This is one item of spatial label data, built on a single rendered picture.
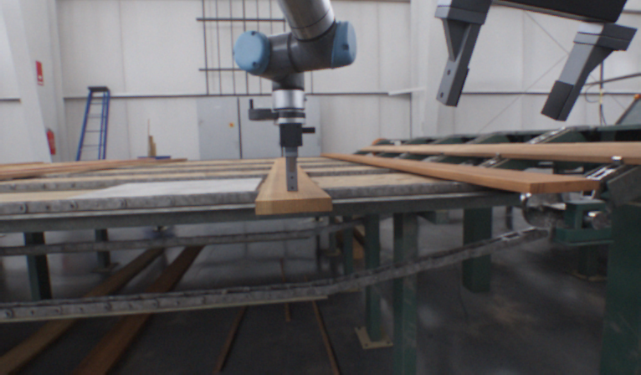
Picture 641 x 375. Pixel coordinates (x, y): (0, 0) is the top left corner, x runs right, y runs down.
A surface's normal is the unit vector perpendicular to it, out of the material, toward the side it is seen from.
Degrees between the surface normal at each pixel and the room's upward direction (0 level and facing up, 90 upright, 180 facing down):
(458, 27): 113
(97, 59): 90
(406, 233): 90
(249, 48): 90
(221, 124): 90
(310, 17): 140
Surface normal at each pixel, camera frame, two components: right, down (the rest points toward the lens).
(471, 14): 0.07, 0.48
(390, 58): 0.09, 0.07
